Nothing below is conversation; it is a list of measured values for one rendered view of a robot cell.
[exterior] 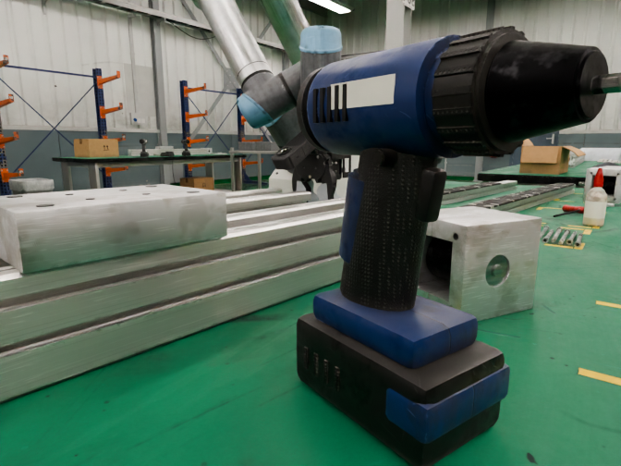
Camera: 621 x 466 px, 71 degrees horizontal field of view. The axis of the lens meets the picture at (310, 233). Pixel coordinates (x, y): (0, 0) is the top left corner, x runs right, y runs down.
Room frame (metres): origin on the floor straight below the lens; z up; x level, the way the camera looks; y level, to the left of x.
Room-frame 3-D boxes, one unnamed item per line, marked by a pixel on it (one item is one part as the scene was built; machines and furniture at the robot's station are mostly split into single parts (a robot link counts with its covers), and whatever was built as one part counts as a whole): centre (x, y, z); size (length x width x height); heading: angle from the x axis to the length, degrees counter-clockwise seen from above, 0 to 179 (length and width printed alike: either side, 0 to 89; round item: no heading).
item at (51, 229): (0.36, 0.17, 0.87); 0.16 x 0.11 x 0.07; 137
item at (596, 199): (0.89, -0.59, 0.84); 0.04 x 0.04 x 0.12
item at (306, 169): (0.85, -0.02, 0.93); 0.09 x 0.08 x 0.12; 137
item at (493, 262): (0.45, -0.16, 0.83); 0.11 x 0.10 x 0.10; 26
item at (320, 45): (0.85, -0.02, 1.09); 0.09 x 0.08 x 0.11; 178
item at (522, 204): (1.15, -0.57, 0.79); 0.96 x 0.04 x 0.03; 137
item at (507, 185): (1.28, -0.43, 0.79); 0.96 x 0.04 x 0.03; 137
